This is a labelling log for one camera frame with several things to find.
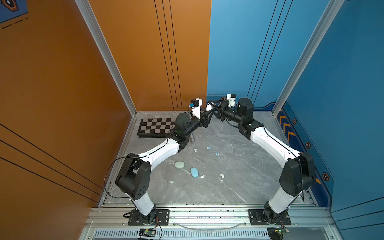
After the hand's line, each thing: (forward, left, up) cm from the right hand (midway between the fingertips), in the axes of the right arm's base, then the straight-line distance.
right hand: (207, 105), depth 75 cm
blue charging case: (-20, +7, -34) cm, 41 cm away
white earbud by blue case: (-23, +3, -35) cm, 42 cm away
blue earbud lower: (-8, -7, -35) cm, 36 cm away
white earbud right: (-22, -9, -35) cm, 43 cm away
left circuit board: (-49, +30, -38) cm, 69 cm away
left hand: (0, -2, -2) cm, 3 cm away
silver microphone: (+3, +10, -33) cm, 35 cm away
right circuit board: (-49, -32, -38) cm, 70 cm away
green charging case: (-16, +16, -33) cm, 40 cm away
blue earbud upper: (-3, -3, -35) cm, 35 cm away
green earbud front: (-26, +20, -35) cm, 48 cm away
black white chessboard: (+11, +35, -31) cm, 48 cm away
